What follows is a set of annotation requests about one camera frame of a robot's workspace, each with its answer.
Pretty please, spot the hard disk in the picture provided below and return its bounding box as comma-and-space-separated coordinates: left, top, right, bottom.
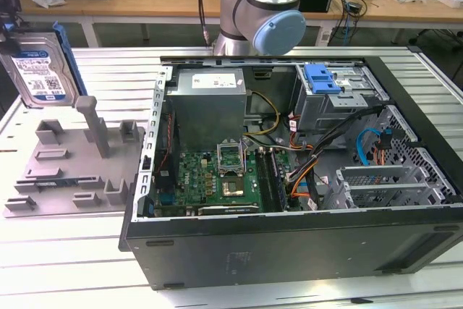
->
0, 21, 88, 109

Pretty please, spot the metal disk bay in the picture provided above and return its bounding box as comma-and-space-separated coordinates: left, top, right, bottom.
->
323, 166, 455, 211

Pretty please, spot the grey parts rack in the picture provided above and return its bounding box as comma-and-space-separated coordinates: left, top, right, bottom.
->
1, 96, 148, 219

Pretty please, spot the grey power supply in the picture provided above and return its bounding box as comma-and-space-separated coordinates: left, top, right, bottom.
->
166, 68, 247, 143

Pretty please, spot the green motherboard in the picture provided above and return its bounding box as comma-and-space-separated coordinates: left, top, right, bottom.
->
155, 148, 290, 216

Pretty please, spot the metal socket cover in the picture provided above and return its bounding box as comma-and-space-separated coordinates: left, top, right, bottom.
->
216, 141, 247, 176

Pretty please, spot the CPU socket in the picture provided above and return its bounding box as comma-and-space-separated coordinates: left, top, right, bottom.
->
221, 177, 246, 197

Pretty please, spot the graphics card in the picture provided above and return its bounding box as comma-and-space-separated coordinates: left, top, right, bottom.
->
197, 204, 260, 216

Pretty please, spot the black RAM slot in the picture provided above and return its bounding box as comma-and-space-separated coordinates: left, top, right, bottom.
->
255, 148, 279, 213

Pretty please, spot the blue plastic cage latch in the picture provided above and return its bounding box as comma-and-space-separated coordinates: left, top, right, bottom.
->
304, 64, 341, 95

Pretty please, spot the installed RAM stick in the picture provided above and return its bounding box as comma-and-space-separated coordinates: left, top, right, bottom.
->
269, 149, 291, 211

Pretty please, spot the metal optical drive cage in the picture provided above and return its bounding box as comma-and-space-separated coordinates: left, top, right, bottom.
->
292, 64, 390, 136

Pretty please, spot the black PC case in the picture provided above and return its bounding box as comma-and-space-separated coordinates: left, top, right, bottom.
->
118, 54, 463, 291

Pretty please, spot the yellow wire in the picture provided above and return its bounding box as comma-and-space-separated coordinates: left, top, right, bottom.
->
244, 90, 281, 138

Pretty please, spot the flat orange wire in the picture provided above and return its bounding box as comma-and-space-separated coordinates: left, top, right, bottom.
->
289, 168, 313, 200

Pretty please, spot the black cable bundle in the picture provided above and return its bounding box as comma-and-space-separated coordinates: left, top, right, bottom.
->
285, 104, 384, 183

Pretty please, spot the blue wire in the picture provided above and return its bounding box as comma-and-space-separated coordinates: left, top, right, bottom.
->
356, 127, 394, 165

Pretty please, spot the orange wire with black plug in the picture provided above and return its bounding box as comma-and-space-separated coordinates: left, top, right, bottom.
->
374, 131, 394, 166

